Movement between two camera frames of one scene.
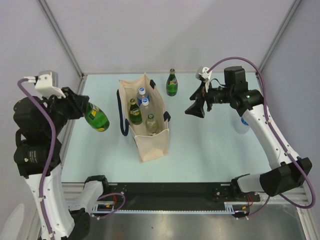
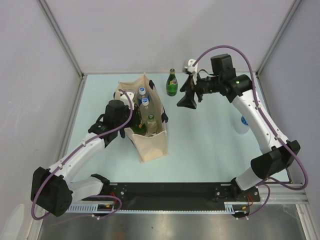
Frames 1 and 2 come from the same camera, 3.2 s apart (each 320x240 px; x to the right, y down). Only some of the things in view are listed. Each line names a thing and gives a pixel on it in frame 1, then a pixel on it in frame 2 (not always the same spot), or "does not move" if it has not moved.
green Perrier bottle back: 172,83 does not move
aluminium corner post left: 54,23 does not move
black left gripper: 77,103 → 135,117
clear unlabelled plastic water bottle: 146,109 does not move
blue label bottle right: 242,127 does not move
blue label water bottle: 142,94 does not move
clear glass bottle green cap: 151,125 does not move
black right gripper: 196,109 → 188,100
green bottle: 96,118 → 140,129
